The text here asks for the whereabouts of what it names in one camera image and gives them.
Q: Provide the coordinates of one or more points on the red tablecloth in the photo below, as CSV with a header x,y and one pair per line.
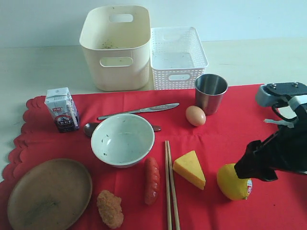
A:
x,y
278,205

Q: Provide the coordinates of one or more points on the yellow cheese wedge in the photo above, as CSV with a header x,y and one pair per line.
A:
x,y
188,166

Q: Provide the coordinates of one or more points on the fried chicken nugget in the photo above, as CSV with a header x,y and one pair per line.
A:
x,y
109,208

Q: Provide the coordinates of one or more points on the white woven plastic basket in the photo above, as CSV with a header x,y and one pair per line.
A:
x,y
177,57

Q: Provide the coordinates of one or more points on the red sausage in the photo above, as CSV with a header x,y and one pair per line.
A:
x,y
152,185

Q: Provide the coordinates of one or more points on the white ceramic bowl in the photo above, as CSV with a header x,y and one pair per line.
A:
x,y
122,140

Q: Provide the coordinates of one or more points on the dark wooden spoon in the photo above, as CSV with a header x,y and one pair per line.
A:
x,y
90,127

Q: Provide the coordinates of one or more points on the yellow lemon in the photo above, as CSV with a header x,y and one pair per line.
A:
x,y
231,186

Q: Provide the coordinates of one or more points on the stainless steel cup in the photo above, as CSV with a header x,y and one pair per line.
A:
x,y
209,91

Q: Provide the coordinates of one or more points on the large cream plastic bin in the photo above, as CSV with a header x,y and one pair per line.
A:
x,y
116,46

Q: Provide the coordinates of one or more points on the brown egg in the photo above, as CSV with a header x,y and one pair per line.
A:
x,y
195,116

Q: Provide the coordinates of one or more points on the silver table knife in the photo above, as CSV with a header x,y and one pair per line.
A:
x,y
157,108

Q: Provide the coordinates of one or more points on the brown wooden plate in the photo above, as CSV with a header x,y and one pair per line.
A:
x,y
51,196

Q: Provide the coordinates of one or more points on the small milk carton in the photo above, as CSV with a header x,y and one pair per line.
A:
x,y
62,109

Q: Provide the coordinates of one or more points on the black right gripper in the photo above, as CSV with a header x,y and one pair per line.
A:
x,y
285,150

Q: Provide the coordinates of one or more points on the right wooden chopstick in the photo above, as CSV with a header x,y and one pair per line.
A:
x,y
172,184

